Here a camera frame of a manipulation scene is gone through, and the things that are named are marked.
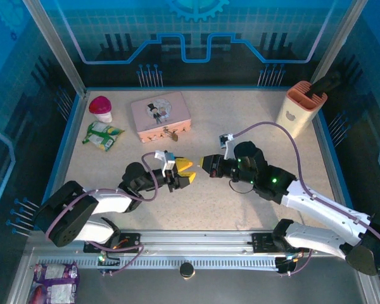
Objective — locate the purple snack packet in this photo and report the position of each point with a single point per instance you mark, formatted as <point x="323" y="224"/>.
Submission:
<point x="55" y="282"/>

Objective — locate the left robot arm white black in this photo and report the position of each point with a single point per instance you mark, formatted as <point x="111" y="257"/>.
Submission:
<point x="111" y="201"/>

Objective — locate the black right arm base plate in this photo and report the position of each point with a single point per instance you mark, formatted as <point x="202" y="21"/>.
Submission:
<point x="263" y="242"/>

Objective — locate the aluminium frame post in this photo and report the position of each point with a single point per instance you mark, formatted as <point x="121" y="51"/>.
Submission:
<point x="55" y="47"/>
<point x="337" y="41"/>

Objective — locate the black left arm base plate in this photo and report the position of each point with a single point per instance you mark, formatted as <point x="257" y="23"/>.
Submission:
<point x="130" y="240"/>

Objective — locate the aluminium mounting rail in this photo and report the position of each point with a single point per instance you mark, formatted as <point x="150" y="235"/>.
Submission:
<point x="196" y="242"/>

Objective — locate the green snack packet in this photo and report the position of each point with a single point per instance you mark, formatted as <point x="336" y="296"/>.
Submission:
<point x="103" y="136"/>

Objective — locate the pink cap mushroom toy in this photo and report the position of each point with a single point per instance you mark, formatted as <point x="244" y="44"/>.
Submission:
<point x="99" y="106"/>

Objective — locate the cream and orange knife block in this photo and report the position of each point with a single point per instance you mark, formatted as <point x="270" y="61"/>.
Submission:
<point x="296" y="117"/>

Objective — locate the pink tin box with couple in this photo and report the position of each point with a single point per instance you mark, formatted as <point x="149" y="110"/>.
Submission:
<point x="160" y="111"/>

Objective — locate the black round knob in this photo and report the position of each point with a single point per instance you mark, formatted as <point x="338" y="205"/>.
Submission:
<point x="186" y="269"/>

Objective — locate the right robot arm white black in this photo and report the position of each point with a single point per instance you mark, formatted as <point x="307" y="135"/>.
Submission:
<point x="320" y="202"/>

